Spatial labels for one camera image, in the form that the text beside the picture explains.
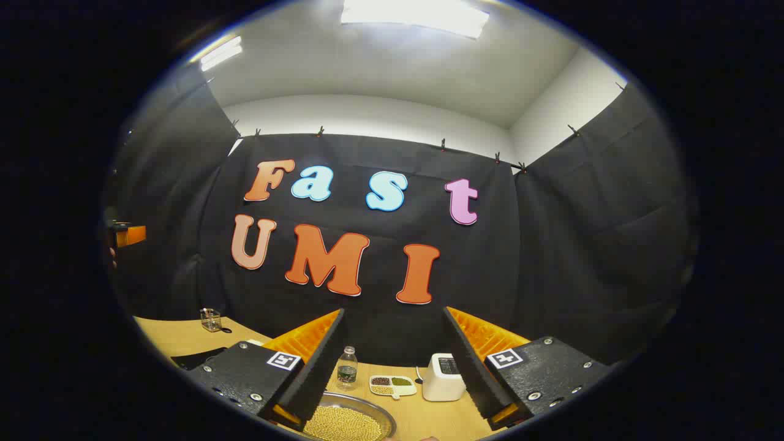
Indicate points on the white divided dish of beans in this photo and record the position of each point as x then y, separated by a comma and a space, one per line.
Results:
392, 386

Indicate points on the large ceiling light panel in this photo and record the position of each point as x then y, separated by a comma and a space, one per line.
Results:
416, 15

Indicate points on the small ceiling light panel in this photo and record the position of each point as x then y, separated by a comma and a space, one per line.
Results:
220, 54

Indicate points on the black induction cooktop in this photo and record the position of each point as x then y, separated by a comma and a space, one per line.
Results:
196, 358

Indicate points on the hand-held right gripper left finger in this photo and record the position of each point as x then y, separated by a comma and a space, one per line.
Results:
318, 373

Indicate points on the white toaster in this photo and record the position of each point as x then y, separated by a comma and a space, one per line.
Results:
441, 383

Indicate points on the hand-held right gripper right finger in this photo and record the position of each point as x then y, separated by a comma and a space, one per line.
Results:
471, 367

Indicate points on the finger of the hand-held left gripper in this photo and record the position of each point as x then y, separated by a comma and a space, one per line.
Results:
131, 236

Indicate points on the steel pot with soybeans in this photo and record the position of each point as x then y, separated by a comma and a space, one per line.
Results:
346, 422

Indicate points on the clear plastic water bottle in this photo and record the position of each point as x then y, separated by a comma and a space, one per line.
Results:
346, 370

